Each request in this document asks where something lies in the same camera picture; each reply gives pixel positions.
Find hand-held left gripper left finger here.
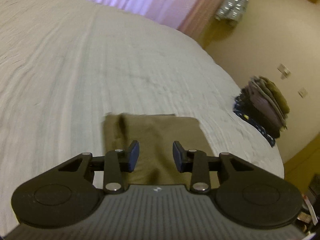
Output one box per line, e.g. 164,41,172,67
58,140,140,194

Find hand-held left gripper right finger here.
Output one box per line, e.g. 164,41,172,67
173,141,254,194

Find brown pants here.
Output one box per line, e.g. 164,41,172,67
103,113,214,186

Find mixed-colour folded clothes pile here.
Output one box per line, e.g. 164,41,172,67
233,75,291,148

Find grey striped bedspread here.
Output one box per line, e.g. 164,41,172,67
0,0,285,232

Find dark box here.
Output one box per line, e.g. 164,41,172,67
308,174,320,198

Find white card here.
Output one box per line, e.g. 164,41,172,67
301,194,319,227

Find beige curtain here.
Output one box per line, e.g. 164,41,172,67
177,0,238,49

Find crumpled silver foil object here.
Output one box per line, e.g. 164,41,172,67
214,0,249,27

